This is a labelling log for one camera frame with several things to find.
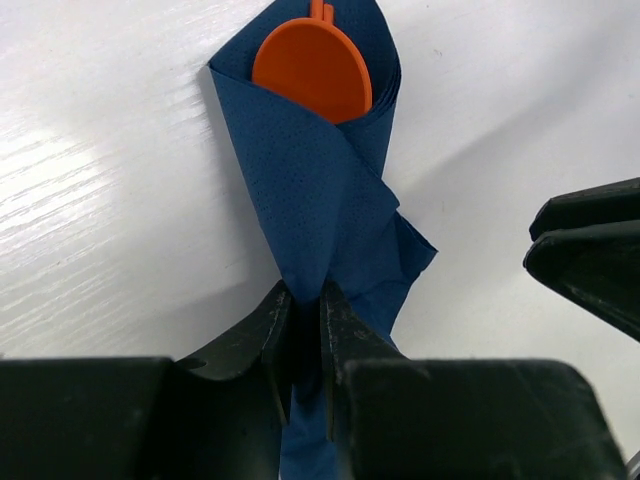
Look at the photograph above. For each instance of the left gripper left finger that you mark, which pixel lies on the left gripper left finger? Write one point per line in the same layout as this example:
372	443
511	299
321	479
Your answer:
215	414

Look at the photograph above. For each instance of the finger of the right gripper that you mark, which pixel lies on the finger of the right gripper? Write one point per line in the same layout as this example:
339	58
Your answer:
594	267
610	203

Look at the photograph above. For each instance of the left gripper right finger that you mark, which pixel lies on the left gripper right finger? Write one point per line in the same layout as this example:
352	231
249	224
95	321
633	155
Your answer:
391	417

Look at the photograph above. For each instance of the dark blue paper napkin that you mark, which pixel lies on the dark blue paper napkin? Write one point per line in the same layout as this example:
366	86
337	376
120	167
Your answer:
322	205

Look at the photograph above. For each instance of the orange plastic spoon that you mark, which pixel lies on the orange plastic spoon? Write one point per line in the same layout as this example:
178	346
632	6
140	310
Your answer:
316	65

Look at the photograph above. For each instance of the orange chopstick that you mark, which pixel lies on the orange chopstick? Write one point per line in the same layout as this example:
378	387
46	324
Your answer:
328	13

